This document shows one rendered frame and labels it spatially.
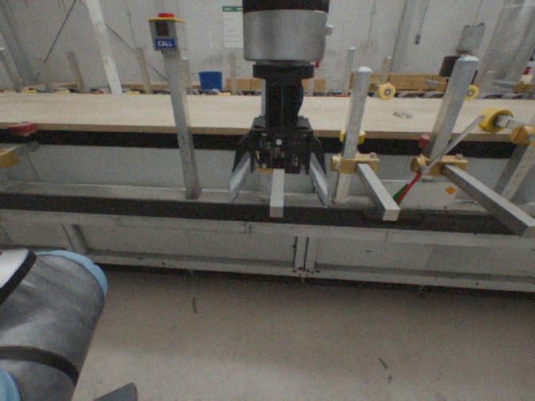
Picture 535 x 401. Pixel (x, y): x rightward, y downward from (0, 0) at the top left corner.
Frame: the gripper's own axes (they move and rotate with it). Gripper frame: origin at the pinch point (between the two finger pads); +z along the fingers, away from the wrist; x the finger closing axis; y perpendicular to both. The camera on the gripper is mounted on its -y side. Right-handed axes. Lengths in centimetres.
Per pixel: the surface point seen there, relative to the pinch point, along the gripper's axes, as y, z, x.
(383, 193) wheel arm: -18.9, 8.1, 25.2
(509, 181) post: -38, 13, 70
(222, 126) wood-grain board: -59, 4, -21
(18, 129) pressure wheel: -53, 4, -97
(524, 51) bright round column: -338, -21, 297
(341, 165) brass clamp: -37.8, 9.0, 19.7
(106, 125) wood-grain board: -60, 4, -67
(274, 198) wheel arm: -16.1, 8.8, -0.6
